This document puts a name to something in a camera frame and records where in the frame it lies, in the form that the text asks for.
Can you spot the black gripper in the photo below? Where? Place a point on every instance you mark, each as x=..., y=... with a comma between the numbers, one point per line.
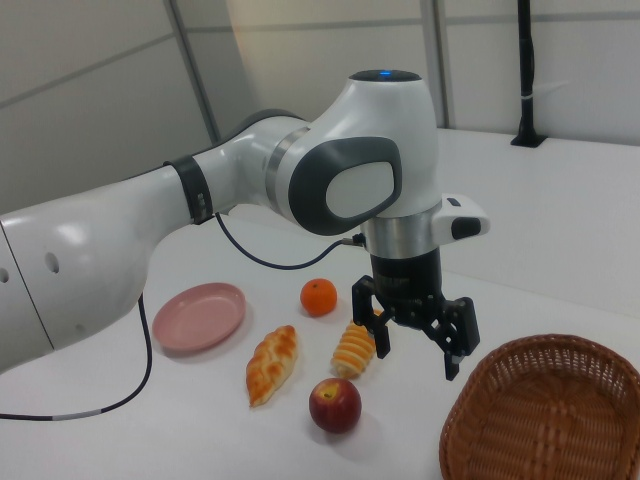
x=405, y=285

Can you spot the striped spiral toy bread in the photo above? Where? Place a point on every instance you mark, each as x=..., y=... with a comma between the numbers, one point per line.
x=352, y=352

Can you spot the toy orange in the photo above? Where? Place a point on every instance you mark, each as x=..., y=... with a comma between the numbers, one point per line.
x=318, y=298

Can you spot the red toy apple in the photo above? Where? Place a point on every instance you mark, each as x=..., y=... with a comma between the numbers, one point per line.
x=335, y=406

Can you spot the braided toy bread loaf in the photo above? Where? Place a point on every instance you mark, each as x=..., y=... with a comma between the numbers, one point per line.
x=272, y=365

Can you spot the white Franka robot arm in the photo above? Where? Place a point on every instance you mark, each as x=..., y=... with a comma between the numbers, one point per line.
x=390, y=150

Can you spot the brown woven basket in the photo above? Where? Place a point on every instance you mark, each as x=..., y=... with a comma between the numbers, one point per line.
x=540, y=420

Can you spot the pink plate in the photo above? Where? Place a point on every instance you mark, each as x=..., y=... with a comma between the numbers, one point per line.
x=200, y=320

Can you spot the black pole stand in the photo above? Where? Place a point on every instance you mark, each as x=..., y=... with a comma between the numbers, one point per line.
x=525, y=75

